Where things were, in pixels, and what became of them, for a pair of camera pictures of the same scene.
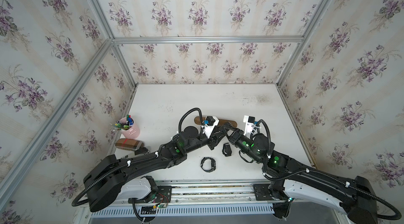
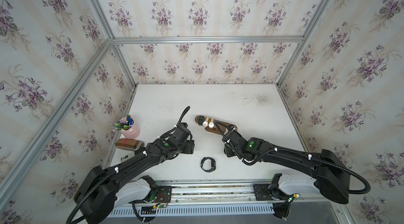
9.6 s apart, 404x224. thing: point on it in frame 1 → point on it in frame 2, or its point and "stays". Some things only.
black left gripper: (214, 140) → (190, 145)
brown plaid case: (129, 144) stays
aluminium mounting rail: (235, 191) stays
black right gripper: (236, 136) → (226, 151)
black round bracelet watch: (213, 164) stays
